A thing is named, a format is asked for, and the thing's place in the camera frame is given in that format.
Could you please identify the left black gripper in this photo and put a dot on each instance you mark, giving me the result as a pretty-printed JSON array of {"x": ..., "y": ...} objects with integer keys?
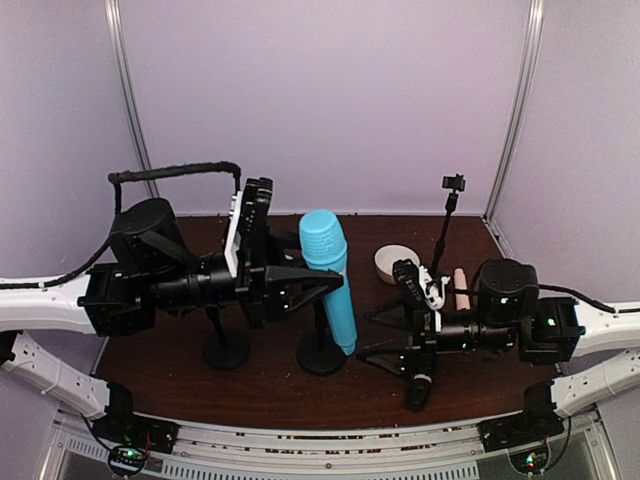
[{"x": 255, "y": 288}]

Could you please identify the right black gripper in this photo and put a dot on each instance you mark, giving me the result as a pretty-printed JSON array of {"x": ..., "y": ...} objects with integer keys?
[{"x": 425, "y": 337}]

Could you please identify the blue toy microphone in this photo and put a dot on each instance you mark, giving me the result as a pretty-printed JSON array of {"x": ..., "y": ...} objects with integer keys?
[{"x": 324, "y": 247}]

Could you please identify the black handheld microphone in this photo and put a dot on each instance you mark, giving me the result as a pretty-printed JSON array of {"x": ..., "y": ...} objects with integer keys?
[{"x": 418, "y": 393}]

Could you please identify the tall black microphone stand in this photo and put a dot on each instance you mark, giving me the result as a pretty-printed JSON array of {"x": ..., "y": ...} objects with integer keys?
[{"x": 317, "y": 353}]

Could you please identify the short black microphone stand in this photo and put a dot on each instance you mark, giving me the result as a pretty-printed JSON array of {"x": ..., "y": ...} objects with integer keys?
[{"x": 224, "y": 351}]

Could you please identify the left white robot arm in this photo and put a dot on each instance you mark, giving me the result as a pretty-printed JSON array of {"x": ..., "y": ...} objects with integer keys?
[{"x": 153, "y": 271}]

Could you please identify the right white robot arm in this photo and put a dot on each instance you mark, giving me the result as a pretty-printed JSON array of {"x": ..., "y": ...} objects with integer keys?
[{"x": 546, "y": 324}]

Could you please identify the thin black stand with clip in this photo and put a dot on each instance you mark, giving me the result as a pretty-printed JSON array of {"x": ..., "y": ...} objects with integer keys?
[{"x": 455, "y": 185}]

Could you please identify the white bowl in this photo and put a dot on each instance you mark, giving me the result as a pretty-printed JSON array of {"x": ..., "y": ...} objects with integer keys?
[{"x": 387, "y": 255}]

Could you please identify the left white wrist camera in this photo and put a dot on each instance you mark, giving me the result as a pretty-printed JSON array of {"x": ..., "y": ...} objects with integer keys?
[{"x": 233, "y": 238}]

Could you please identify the front aluminium rail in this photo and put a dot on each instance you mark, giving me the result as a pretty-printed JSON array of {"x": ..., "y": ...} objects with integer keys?
[{"x": 451, "y": 450}]

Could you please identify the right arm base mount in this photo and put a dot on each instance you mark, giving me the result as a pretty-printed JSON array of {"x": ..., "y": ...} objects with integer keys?
[{"x": 526, "y": 434}]

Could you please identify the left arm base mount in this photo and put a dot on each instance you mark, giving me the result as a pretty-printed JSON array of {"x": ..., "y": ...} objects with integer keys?
[{"x": 129, "y": 438}]

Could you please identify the left aluminium frame post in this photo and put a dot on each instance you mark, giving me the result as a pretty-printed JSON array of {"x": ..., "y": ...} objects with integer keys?
[{"x": 117, "y": 36}]

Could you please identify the aluminium frame post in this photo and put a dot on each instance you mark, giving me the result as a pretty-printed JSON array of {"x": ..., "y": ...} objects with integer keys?
[
  {"x": 527, "y": 70},
  {"x": 117, "y": 36}
]

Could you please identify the right aluminium frame post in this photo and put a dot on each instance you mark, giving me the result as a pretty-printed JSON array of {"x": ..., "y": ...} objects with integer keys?
[{"x": 527, "y": 70}]

